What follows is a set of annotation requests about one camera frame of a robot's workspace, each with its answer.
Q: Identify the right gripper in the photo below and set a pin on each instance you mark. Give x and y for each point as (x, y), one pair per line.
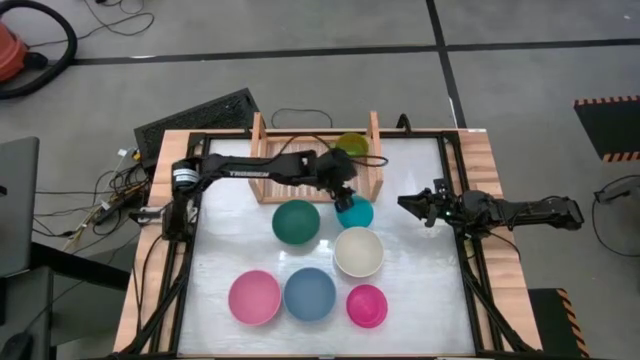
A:
(445, 205)

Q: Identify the black aluminium table frame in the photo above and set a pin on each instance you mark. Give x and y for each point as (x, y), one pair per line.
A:
(452, 160)

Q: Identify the large pale pink bowl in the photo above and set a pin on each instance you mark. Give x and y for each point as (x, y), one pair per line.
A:
(255, 297)

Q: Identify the grey laptop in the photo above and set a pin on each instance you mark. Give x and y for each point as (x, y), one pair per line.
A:
(17, 210)

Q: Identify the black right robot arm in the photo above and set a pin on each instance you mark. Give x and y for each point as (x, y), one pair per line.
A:
(540, 212)

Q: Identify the black keyboard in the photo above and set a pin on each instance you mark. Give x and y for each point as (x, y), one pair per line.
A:
(200, 120)

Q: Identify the small magenta bowl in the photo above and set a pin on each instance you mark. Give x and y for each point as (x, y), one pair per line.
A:
(366, 306)

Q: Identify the wooden slatted shelf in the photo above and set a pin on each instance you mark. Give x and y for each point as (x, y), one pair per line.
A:
(290, 199)

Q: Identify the small lime green bowl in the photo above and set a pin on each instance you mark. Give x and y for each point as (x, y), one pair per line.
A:
(352, 142)

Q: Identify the large teal bowl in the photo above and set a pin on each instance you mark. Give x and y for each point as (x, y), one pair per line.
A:
(295, 225)

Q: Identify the black desk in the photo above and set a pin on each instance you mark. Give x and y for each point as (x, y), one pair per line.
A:
(30, 310)

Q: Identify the black computer mouse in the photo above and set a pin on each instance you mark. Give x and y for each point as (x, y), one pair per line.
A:
(15, 347)

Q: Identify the black power strip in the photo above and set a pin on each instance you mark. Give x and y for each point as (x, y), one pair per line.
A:
(111, 212)

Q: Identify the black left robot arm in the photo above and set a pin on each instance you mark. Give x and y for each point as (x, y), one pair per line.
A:
(250, 172)

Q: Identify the grey metal stand foot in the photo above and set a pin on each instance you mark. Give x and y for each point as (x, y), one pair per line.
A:
(620, 190)

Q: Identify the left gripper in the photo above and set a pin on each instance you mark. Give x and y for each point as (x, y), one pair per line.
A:
(336, 170)

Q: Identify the black mat hazard striped edge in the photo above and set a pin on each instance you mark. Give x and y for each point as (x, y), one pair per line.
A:
(610, 130)
(550, 320)

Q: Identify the large blue bowl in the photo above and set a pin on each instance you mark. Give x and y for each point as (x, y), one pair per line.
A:
(310, 295)

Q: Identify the small cyan bowl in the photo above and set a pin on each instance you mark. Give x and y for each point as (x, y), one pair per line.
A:
(361, 215)

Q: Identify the orange vacuum cleaner body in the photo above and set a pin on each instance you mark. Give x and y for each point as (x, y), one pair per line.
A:
(10, 52)

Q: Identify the large cream bowl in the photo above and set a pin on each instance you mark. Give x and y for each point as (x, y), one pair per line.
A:
(359, 252)

